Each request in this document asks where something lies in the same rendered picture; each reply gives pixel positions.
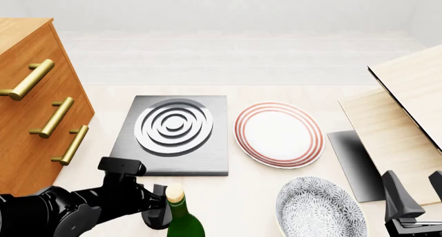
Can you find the flat stove plate with rings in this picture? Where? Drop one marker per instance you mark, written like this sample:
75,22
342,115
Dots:
131,156

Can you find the grey patterned bowl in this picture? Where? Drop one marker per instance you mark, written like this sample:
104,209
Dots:
317,208

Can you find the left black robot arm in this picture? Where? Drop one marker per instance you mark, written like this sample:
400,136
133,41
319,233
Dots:
34,213

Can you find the green wine bottle with cork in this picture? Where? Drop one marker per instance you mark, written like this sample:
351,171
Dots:
184,221

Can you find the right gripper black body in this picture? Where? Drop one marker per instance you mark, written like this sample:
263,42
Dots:
421,228

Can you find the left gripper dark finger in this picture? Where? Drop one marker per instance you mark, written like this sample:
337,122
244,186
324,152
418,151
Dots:
160,190

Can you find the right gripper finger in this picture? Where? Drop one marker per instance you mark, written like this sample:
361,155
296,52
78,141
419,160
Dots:
397,198
438,181

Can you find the wooden cabinet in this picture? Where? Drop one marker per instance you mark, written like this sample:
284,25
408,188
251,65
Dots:
20,149

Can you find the white plate with red rings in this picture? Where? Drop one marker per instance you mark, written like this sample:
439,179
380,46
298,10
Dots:
279,136

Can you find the pale wood box, dark panel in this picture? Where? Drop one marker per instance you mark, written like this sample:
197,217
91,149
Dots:
386,133

